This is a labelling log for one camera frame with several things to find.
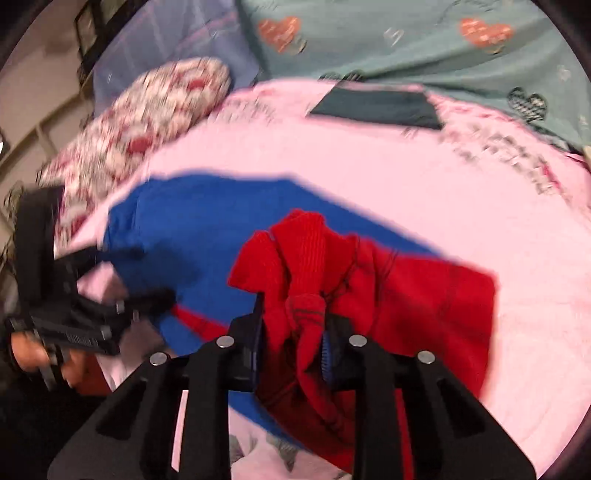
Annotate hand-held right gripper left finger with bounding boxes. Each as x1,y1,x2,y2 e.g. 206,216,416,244
48,295,265,480

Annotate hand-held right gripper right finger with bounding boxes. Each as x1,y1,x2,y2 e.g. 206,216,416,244
321,315,537,480

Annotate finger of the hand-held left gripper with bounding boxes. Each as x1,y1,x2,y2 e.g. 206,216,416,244
58,247,145,283
115,287,177,323

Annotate blue and red pants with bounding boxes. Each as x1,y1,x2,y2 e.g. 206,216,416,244
102,172,498,472

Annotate person's left hand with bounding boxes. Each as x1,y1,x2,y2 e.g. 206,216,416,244
9,331,78,388

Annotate red floral quilt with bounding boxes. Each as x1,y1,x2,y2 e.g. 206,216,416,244
36,56,232,252

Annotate pink floral bed sheet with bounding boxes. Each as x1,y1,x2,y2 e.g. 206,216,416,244
55,78,591,480

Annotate blue plaid pillow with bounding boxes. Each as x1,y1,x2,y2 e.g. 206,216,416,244
91,0,271,118

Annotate dark green folded cloth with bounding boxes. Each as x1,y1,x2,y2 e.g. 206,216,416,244
306,85,445,131

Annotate green heart-print pillow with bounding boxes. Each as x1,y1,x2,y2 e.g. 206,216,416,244
235,0,591,155

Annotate black metal frame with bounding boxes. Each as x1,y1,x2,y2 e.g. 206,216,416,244
74,0,155,84

